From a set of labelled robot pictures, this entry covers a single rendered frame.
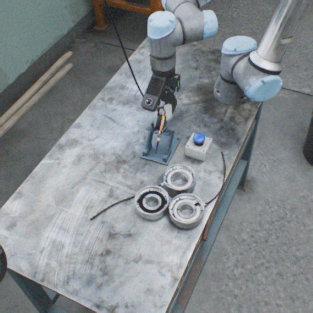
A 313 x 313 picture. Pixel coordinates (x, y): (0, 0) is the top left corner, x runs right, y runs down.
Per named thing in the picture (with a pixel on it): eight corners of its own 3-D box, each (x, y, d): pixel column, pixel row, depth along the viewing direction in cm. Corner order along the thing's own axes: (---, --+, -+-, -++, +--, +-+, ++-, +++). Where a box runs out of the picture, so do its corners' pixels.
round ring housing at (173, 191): (191, 168, 130) (191, 160, 127) (200, 194, 124) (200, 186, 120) (160, 174, 129) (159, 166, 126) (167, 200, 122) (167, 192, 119)
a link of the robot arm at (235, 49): (242, 58, 151) (247, 27, 141) (260, 79, 143) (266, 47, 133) (214, 66, 149) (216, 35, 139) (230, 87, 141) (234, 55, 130)
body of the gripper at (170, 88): (181, 89, 126) (181, 57, 117) (171, 106, 121) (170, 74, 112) (159, 84, 128) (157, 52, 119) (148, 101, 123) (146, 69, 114)
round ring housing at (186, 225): (179, 236, 114) (179, 228, 111) (163, 208, 121) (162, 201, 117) (210, 221, 117) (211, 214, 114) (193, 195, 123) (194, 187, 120)
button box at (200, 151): (204, 162, 132) (205, 152, 128) (184, 155, 134) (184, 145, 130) (213, 145, 136) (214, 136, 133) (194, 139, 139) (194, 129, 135)
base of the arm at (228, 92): (220, 76, 161) (223, 55, 153) (257, 85, 156) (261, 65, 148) (208, 99, 152) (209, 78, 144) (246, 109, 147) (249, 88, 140)
